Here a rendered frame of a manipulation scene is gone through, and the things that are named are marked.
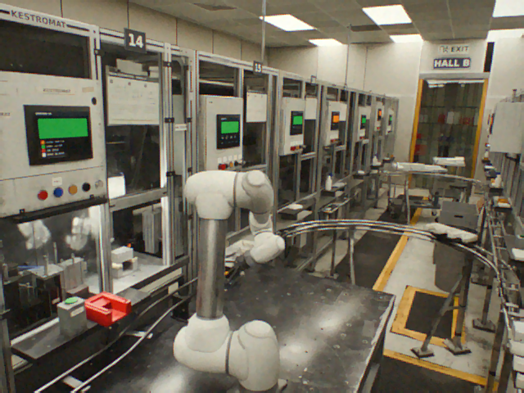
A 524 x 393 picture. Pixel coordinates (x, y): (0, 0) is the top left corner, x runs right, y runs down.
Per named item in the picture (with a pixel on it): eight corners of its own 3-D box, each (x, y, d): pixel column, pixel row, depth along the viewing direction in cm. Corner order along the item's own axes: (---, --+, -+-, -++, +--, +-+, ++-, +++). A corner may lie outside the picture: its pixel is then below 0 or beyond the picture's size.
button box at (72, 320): (70, 338, 140) (66, 308, 137) (56, 332, 143) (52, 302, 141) (88, 327, 147) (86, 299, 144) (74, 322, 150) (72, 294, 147)
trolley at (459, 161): (463, 212, 710) (471, 160, 689) (428, 209, 729) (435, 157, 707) (457, 202, 788) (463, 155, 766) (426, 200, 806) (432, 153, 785)
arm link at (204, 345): (226, 383, 140) (168, 377, 142) (234, 363, 156) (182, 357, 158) (237, 170, 137) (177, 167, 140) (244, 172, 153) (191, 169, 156)
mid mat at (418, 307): (464, 353, 291) (464, 351, 290) (389, 332, 315) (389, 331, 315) (465, 298, 377) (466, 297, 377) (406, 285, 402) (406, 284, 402)
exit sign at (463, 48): (468, 53, 806) (470, 43, 801) (437, 54, 833) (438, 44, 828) (468, 54, 809) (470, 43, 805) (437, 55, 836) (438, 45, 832)
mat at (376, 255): (367, 323, 327) (367, 322, 327) (301, 305, 354) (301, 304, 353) (429, 196, 834) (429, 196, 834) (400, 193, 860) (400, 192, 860)
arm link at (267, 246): (266, 266, 197) (260, 242, 203) (291, 254, 190) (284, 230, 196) (252, 262, 189) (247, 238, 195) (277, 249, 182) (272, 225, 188)
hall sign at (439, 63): (470, 69, 809) (472, 56, 804) (431, 70, 843) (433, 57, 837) (470, 69, 812) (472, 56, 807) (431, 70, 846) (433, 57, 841)
